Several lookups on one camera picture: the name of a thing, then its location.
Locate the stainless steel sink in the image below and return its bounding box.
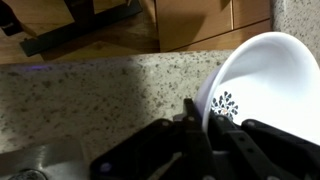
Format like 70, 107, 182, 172
0, 137, 90, 180

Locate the white bowl with flower print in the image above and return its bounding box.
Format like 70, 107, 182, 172
194, 31, 320, 147

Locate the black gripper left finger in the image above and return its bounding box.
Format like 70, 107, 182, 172
172, 97, 218, 180

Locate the wooden base cabinet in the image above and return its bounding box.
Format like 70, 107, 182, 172
0, 0, 273, 66

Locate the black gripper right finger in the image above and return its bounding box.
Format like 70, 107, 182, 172
209, 114, 292, 180

